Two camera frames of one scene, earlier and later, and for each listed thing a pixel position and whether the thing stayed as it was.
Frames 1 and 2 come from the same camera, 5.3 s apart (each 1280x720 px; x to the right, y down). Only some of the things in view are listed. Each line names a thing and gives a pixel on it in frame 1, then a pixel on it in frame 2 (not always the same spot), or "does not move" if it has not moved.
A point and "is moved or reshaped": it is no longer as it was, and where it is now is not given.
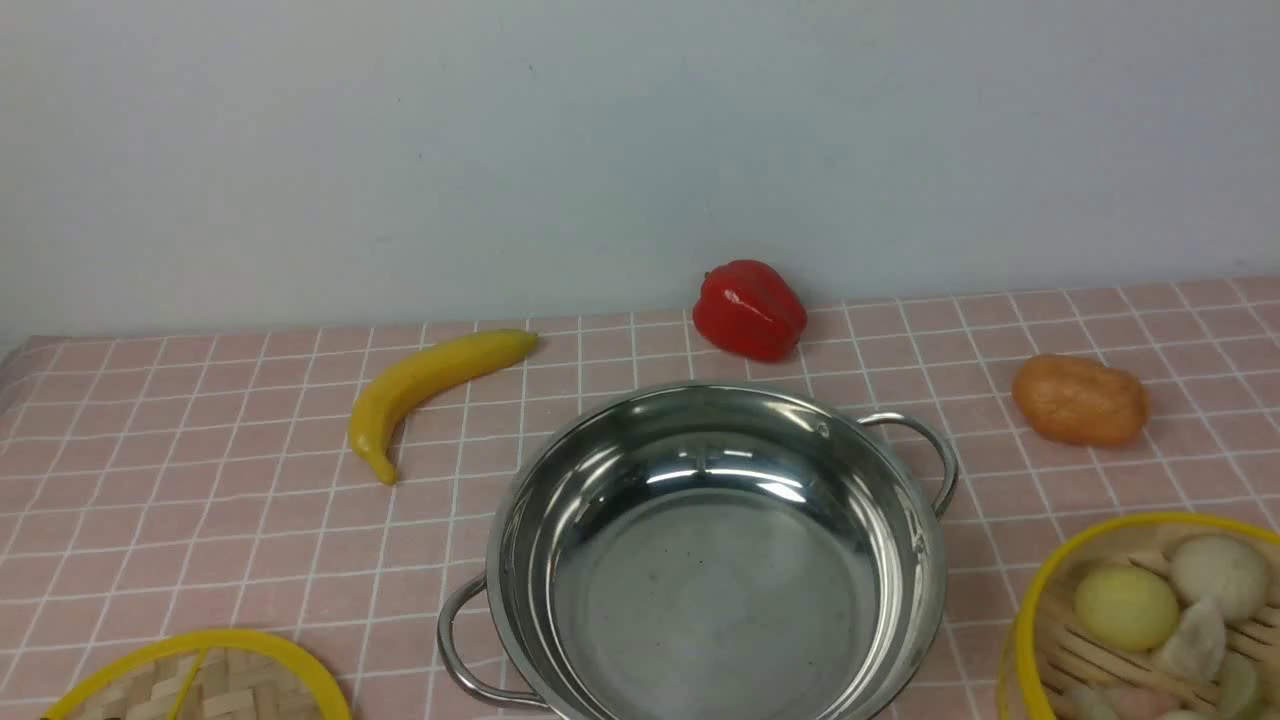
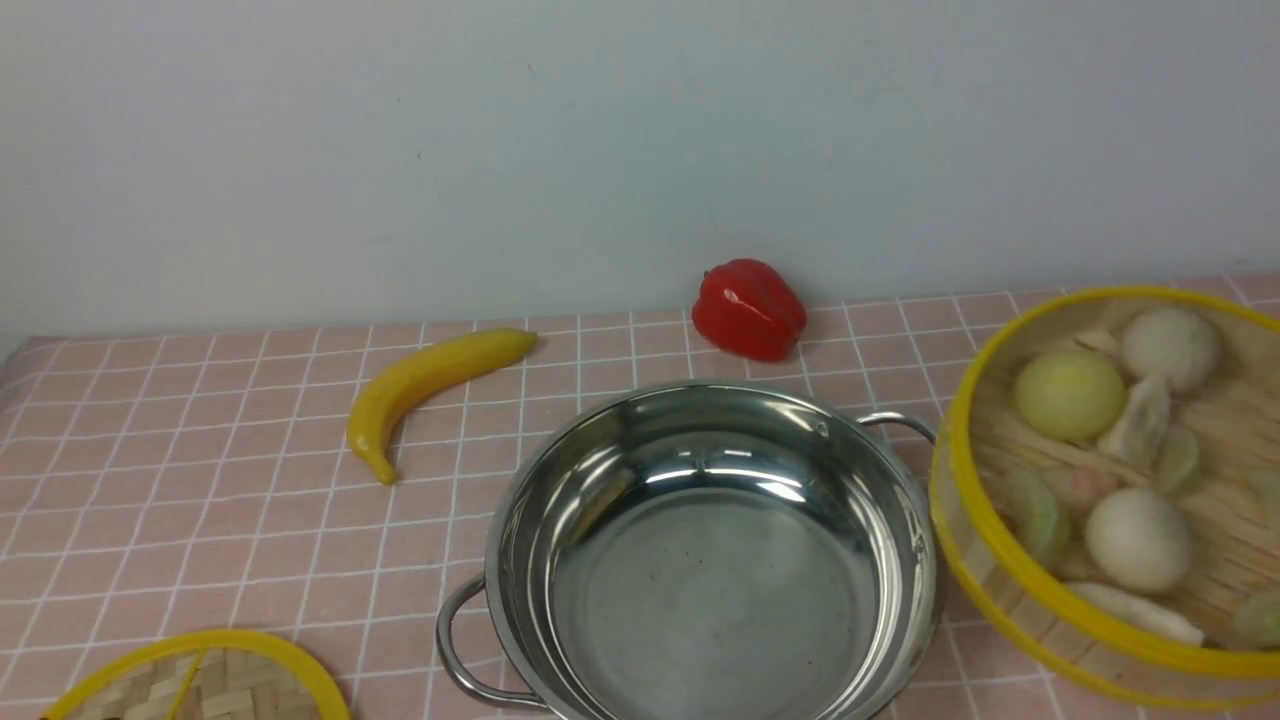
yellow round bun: x=1126 y=608 -> x=1070 y=396
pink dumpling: x=1141 y=704 -> x=1080 y=488
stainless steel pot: x=715 y=553 does not move
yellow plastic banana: x=385 y=402 does not move
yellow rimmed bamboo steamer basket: x=1147 y=616 is moved or reshaped
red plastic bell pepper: x=749 y=310 does not move
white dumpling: x=1197 y=648 -> x=1137 y=434
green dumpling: x=1238 y=686 -> x=1176 y=458
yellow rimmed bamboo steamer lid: x=211 y=675 does not move
